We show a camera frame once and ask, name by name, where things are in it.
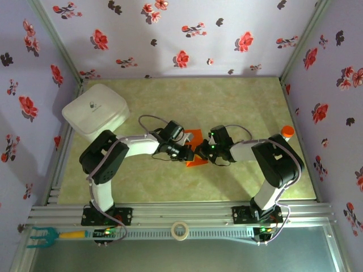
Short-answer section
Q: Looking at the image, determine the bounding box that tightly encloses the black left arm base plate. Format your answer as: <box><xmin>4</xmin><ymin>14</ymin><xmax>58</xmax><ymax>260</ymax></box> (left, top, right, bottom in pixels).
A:
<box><xmin>81</xmin><ymin>205</ymin><xmax>134</xmax><ymax>227</ymax></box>

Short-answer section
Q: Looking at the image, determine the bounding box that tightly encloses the grey slotted cable duct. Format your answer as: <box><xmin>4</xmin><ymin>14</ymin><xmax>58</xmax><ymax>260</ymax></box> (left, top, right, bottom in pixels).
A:
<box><xmin>124</xmin><ymin>228</ymin><xmax>256</xmax><ymax>241</ymax></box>

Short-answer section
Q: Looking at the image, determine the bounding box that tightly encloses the teal rake with yellow handle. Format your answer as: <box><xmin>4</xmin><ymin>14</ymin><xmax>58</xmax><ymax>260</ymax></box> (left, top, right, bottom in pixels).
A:
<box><xmin>27</xmin><ymin>226</ymin><xmax>87</xmax><ymax>249</ymax></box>

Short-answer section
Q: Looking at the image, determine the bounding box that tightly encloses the grey sleeved right arm cable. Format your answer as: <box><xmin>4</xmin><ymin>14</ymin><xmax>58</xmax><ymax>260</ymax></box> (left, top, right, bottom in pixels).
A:
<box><xmin>225</xmin><ymin>124</ymin><xmax>305</xmax><ymax>246</ymax></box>

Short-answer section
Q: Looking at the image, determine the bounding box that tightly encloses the grey sleeved left arm cable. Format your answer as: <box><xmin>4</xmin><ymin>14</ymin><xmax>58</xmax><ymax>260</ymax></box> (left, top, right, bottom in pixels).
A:
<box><xmin>86</xmin><ymin>114</ymin><xmax>171</xmax><ymax>249</ymax></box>

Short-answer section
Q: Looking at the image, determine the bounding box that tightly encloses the white tape roll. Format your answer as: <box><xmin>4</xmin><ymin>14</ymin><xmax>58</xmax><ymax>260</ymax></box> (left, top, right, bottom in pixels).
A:
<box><xmin>171</xmin><ymin>220</ymin><xmax>190</xmax><ymax>241</ymax></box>

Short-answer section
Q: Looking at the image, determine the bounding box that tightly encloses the grey sleeved arm cable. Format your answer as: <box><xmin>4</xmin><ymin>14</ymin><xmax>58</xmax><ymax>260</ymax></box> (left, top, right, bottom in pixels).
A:
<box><xmin>225</xmin><ymin>124</ymin><xmax>305</xmax><ymax>246</ymax></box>
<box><xmin>86</xmin><ymin>114</ymin><xmax>171</xmax><ymax>249</ymax></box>

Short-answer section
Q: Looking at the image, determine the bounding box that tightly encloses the thin black cable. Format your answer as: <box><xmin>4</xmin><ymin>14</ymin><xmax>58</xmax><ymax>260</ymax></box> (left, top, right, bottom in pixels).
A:
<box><xmin>211</xmin><ymin>158</ymin><xmax>232</xmax><ymax>168</ymax></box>
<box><xmin>151</xmin><ymin>152</ymin><xmax>174</xmax><ymax>163</ymax></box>

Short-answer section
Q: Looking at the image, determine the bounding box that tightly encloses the controller board with green light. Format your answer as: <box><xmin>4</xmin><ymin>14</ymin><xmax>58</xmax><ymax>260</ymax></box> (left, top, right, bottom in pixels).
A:
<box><xmin>92</xmin><ymin>228</ymin><xmax>127</xmax><ymax>247</ymax></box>
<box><xmin>252</xmin><ymin>226</ymin><xmax>275</xmax><ymax>246</ymax></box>

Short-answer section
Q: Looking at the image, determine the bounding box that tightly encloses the grey metal sheet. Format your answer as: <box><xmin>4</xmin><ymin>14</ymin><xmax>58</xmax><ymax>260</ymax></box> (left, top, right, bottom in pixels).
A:
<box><xmin>28</xmin><ymin>225</ymin><xmax>341</xmax><ymax>272</ymax></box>

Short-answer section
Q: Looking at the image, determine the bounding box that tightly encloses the white plastic lidded container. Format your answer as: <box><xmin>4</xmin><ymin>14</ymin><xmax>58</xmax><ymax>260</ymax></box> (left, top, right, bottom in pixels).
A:
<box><xmin>61</xmin><ymin>83</ymin><xmax>131</xmax><ymax>139</ymax></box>

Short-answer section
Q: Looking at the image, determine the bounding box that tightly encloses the orange paper sheet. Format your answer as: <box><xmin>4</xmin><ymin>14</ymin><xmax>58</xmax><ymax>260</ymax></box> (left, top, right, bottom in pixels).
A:
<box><xmin>183</xmin><ymin>129</ymin><xmax>210</xmax><ymax>169</ymax></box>

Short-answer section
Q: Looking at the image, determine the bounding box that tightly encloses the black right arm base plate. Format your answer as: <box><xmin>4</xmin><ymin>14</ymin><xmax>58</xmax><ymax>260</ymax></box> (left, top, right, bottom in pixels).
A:
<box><xmin>231</xmin><ymin>205</ymin><xmax>284</xmax><ymax>224</ymax></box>

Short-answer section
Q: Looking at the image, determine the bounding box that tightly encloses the bottle with orange cap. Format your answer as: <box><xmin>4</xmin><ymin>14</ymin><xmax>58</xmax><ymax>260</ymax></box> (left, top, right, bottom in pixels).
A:
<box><xmin>281</xmin><ymin>125</ymin><xmax>296</xmax><ymax>142</ymax></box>

